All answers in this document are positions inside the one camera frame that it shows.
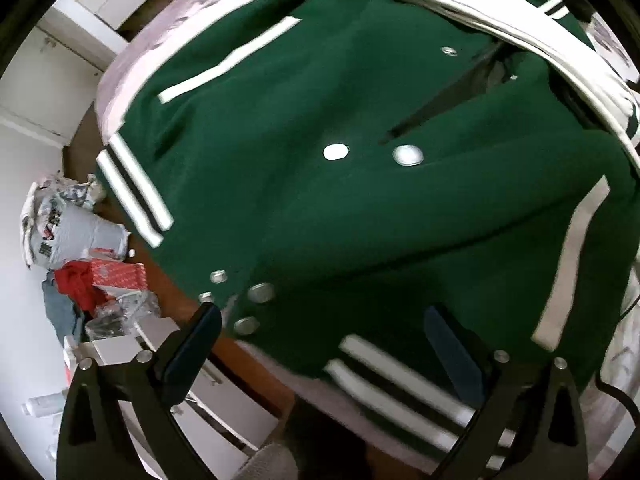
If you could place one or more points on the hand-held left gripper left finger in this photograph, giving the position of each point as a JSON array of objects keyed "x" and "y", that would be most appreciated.
[{"x": 192, "y": 355}]

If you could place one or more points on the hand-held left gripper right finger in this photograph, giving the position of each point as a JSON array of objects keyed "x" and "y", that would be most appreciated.
[{"x": 450, "y": 350}]

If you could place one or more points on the green varsity jacket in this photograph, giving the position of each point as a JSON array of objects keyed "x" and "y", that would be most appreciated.
[{"x": 300, "y": 200}]

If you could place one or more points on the white drawer unit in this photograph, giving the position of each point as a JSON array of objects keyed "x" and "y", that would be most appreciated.
[{"x": 235, "y": 410}]

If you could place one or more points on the clear plastic wrap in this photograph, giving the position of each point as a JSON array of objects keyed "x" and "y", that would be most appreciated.
[{"x": 120, "y": 315}]

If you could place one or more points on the red patterned box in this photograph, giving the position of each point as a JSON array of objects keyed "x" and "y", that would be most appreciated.
[{"x": 119, "y": 277}]

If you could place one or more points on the grey fabric item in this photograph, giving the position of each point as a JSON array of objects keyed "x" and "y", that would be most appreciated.
[{"x": 267, "y": 462}]

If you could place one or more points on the red cloth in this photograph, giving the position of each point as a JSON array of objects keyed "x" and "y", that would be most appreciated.
[{"x": 75, "y": 282}]

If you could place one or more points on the blue jeans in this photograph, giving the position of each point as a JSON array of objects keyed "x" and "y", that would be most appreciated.
[{"x": 60, "y": 315}]

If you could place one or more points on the white bottle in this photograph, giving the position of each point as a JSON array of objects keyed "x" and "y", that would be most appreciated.
[{"x": 42, "y": 405}]

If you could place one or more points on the grey plastic bag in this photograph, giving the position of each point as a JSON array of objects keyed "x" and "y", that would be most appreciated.
[{"x": 75, "y": 235}]

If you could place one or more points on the white wardrobe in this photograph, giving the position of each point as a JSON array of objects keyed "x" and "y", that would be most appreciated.
[{"x": 50, "y": 85}]

